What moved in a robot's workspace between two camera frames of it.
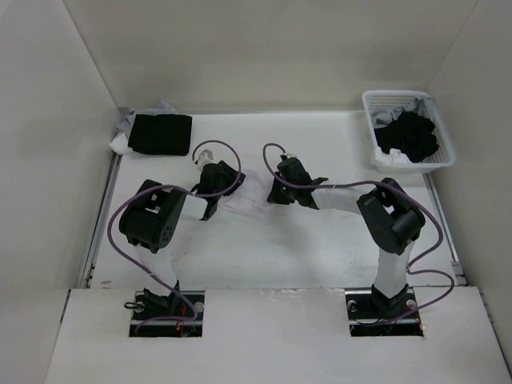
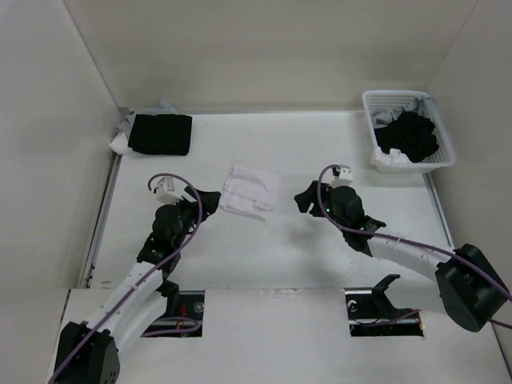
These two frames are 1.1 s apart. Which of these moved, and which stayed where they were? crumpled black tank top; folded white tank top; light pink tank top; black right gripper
Moved: black right gripper
Stayed: light pink tank top; folded white tank top; crumpled black tank top
